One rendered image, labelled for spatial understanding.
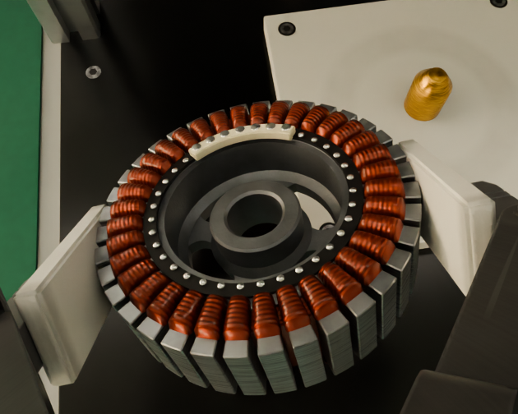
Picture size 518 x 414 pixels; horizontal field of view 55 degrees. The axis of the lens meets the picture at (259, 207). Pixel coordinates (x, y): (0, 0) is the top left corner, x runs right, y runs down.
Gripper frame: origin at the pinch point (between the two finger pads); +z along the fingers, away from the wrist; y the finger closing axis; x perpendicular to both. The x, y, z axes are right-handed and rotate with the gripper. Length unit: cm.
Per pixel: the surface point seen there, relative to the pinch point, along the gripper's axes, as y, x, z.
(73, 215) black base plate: -9.9, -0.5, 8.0
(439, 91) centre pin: 9.5, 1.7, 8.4
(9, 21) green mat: -14.8, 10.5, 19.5
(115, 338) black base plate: -8.1, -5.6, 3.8
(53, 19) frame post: -9.8, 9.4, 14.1
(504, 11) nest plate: 15.7, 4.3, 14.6
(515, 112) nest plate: 13.9, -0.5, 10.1
